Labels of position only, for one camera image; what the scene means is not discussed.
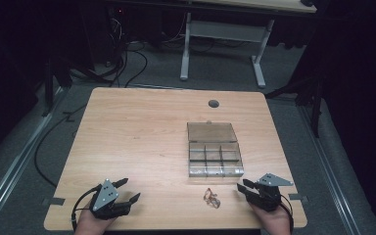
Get black floor cable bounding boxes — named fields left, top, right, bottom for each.
left=33, top=104, right=89, bottom=189

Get black tripod stand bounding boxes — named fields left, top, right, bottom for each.
left=263, top=62, right=326, bottom=139

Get small clear brown trinket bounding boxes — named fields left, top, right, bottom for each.
left=203, top=187, right=221, bottom=210

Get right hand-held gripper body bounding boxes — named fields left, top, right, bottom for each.
left=246, top=172, right=294, bottom=212

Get black tape strip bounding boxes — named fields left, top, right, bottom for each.
left=288, top=193, right=309, bottom=202
left=42, top=197, right=66, bottom=207

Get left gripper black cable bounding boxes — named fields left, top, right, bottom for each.
left=70, top=184, right=103, bottom=233

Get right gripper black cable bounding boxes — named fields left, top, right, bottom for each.
left=278, top=194, right=295, bottom=234

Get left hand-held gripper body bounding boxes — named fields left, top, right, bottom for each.
left=89, top=178, right=135, bottom=220

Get bundle of black cables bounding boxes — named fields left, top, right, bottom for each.
left=68, top=9, right=149, bottom=89

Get person's right hand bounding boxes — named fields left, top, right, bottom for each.
left=250, top=204, right=292, bottom=235

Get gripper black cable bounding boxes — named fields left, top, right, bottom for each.
left=70, top=184, right=103, bottom=233
left=278, top=194, right=295, bottom=234

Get desk with white legs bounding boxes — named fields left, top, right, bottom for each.
left=106, top=0, right=317, bottom=89

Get clear plastic compartment box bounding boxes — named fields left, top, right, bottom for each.
left=186, top=120, right=245, bottom=178

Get black metal stand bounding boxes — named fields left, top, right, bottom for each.
left=41, top=58, right=73, bottom=118

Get metal floor rail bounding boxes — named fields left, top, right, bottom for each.
left=0, top=87, right=67, bottom=227
left=298, top=104, right=362, bottom=235

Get person's left hand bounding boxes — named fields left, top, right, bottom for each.
left=74, top=209, right=117, bottom=235

